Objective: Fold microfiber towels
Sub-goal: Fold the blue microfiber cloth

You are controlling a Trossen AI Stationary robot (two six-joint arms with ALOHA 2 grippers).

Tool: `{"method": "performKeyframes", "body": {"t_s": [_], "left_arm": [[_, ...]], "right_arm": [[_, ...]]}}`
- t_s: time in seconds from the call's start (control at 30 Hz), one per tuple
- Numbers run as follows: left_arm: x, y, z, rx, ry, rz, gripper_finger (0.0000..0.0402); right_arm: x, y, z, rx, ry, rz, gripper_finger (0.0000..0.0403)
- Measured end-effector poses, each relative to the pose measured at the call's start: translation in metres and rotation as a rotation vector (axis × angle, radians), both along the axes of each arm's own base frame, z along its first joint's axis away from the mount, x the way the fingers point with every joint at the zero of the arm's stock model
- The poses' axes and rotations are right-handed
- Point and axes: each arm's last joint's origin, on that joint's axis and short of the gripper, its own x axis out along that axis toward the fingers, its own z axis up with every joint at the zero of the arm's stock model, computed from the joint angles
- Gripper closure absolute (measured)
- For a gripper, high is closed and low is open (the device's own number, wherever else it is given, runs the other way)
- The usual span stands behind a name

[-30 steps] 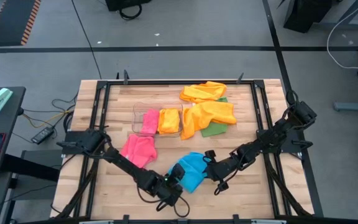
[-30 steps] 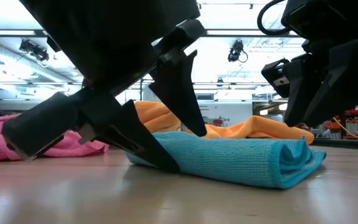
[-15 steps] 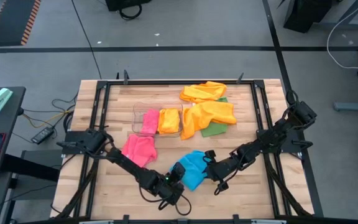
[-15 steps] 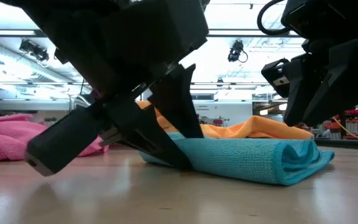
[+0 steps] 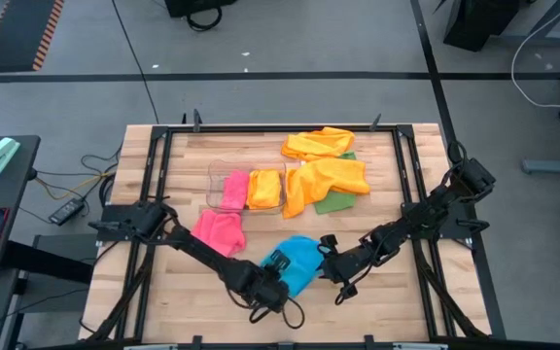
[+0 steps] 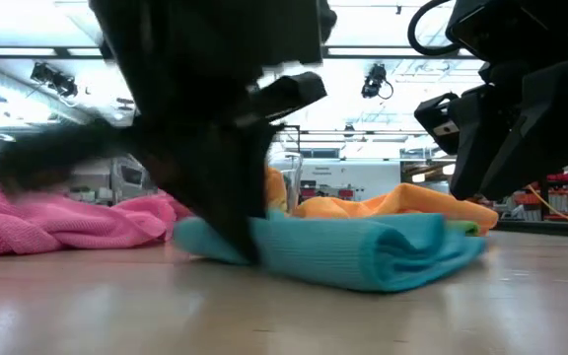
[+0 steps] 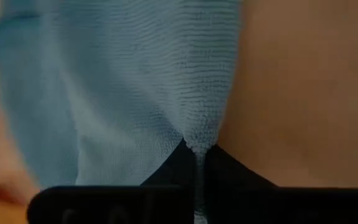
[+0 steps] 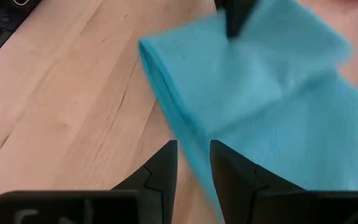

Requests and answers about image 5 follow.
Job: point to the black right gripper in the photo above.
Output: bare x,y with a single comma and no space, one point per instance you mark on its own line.
345,267

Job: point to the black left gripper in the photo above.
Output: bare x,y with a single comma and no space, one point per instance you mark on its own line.
268,289

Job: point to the blue microfiber towel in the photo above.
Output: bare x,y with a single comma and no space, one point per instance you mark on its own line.
299,262

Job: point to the pink microfiber towel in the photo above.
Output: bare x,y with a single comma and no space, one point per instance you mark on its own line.
221,233
235,190

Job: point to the orange microfiber towel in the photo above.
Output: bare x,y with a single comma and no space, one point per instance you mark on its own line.
319,143
324,177
264,189

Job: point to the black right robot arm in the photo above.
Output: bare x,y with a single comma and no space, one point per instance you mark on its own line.
406,228

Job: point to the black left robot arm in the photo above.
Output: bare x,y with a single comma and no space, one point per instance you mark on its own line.
202,253

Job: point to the green microfiber towel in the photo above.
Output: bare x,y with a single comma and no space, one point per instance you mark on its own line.
333,203

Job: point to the clear plastic bin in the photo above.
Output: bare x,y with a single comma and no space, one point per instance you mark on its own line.
214,185

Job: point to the black power adapter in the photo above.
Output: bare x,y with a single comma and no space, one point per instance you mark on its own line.
66,210

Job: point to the grey table foot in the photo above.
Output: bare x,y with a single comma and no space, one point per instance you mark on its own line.
557,166

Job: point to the black equipment on stand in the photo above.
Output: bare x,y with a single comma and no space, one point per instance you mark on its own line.
479,19

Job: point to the black orange-striped floor mat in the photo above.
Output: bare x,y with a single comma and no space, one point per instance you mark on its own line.
15,34

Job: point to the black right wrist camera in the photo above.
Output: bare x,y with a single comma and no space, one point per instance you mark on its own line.
328,243

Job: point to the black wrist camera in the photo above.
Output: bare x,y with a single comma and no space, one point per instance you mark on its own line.
280,260
328,243

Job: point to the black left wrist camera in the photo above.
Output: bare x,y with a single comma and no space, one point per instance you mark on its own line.
280,260

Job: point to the black frame clamp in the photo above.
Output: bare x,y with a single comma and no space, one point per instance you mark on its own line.
196,121
197,341
369,341
375,122

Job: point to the black aluminium table frame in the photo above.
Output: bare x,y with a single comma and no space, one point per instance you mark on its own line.
280,129

